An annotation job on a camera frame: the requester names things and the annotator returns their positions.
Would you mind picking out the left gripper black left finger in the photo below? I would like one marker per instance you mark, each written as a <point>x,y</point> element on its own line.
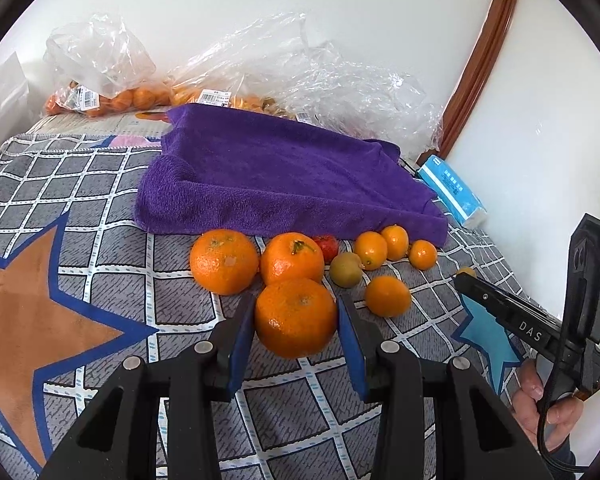
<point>115,437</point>

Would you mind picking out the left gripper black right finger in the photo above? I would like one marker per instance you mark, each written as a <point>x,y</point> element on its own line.
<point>476,436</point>

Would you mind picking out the small orange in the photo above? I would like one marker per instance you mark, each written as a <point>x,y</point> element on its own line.
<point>388,297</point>

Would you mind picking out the large orange mandarin front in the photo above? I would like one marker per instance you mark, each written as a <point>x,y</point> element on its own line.
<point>295,318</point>

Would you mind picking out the small orange kumquat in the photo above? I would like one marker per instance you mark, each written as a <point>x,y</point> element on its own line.
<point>397,242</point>
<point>423,255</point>
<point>371,247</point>

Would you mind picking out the small yellow-green fruit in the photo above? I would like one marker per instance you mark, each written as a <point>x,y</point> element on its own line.
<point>467,270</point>

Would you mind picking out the large orange mandarin with stem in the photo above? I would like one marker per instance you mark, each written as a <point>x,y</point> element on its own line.
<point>289,256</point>

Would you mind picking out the person's right hand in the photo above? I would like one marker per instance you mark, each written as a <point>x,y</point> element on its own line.
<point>563,415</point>

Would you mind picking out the green-brown kiwi fruit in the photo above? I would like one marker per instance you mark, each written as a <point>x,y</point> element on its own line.
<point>346,270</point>

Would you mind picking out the small red tomato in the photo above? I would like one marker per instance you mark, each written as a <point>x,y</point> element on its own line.
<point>329,246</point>

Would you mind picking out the grey checked star blanket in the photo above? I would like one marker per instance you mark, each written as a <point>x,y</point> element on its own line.
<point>75,195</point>

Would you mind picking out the blue tissue pack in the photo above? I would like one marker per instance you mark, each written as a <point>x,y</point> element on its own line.
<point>464,205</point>

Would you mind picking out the purple towel tray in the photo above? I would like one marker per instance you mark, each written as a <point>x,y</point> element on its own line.
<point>262,175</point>

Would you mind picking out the printed newspaper sheet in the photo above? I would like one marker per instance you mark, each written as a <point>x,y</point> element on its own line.
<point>127,124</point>

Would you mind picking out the large clear plastic bag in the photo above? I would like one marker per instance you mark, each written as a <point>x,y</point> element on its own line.
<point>270,67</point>

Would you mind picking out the clear plastic bag with oranges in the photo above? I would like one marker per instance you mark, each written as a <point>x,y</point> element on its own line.
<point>101,68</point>

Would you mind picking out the black phone mount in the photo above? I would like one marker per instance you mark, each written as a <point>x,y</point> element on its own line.
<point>590,279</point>

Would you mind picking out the brown wooden door frame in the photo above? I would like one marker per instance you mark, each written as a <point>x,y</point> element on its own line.
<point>475,75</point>

